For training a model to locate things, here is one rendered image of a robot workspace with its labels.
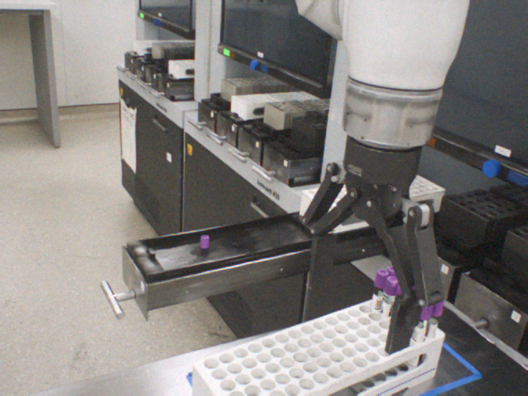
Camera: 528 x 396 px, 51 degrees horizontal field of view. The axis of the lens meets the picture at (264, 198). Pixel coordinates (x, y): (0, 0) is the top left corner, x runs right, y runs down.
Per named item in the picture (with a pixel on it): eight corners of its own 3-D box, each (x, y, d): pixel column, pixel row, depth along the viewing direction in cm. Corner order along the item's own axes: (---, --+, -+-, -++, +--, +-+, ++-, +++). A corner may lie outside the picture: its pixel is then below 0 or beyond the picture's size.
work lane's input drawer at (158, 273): (408, 219, 132) (416, 184, 129) (452, 246, 121) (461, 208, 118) (97, 284, 98) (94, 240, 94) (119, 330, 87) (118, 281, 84)
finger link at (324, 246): (317, 240, 66) (313, 236, 66) (310, 289, 69) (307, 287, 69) (337, 234, 67) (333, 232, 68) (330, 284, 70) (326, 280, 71)
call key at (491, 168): (485, 173, 98) (489, 156, 97) (499, 179, 95) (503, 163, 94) (480, 174, 97) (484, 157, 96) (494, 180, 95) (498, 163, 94)
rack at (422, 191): (408, 198, 126) (413, 173, 124) (441, 217, 118) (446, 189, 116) (297, 219, 112) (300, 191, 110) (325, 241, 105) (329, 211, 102)
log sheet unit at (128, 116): (121, 159, 286) (119, 90, 271) (137, 178, 265) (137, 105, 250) (116, 159, 285) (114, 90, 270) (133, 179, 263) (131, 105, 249)
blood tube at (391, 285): (386, 346, 74) (400, 277, 69) (383, 354, 73) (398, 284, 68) (374, 342, 75) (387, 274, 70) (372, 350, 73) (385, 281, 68)
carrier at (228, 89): (240, 104, 182) (241, 86, 180) (235, 105, 181) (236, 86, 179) (225, 96, 191) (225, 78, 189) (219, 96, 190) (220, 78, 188)
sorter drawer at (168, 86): (302, 85, 255) (304, 64, 251) (319, 92, 244) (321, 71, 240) (147, 93, 221) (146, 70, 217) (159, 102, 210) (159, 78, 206)
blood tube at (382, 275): (361, 339, 75) (373, 271, 70) (368, 335, 76) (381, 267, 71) (370, 346, 74) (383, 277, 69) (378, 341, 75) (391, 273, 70)
